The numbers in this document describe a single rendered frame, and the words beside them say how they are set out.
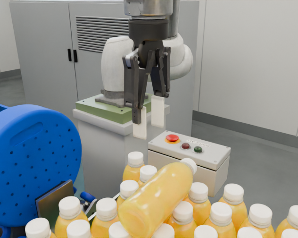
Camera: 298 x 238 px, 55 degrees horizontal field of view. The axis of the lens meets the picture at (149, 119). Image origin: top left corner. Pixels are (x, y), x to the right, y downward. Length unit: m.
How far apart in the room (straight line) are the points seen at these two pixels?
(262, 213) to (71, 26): 2.59
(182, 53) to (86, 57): 1.70
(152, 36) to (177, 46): 0.68
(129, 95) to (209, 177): 0.32
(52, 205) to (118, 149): 0.55
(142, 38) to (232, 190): 0.35
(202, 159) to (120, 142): 0.54
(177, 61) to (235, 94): 2.23
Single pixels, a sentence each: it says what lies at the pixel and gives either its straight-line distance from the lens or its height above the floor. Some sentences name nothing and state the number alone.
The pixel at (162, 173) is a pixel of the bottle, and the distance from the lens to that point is 0.53.
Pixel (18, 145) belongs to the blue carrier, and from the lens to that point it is 0.68.
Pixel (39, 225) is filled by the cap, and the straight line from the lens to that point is 0.56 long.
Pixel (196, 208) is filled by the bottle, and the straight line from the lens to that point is 0.62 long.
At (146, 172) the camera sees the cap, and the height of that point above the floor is 1.10.
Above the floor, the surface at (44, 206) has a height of 1.03.
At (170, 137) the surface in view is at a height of 1.11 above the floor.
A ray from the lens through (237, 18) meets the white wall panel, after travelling 3.29.
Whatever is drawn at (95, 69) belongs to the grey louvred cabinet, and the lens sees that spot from 2.77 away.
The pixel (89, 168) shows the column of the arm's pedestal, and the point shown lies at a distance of 1.43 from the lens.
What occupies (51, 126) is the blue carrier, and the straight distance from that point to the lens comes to 0.72.
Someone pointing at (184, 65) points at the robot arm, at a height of 1.20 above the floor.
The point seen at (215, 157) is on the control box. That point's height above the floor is 1.10.
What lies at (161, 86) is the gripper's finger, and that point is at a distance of 0.61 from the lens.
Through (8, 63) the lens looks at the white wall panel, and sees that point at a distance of 6.38.
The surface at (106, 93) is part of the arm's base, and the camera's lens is 1.27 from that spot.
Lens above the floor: 1.46
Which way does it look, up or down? 23 degrees down
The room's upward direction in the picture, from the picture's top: straight up
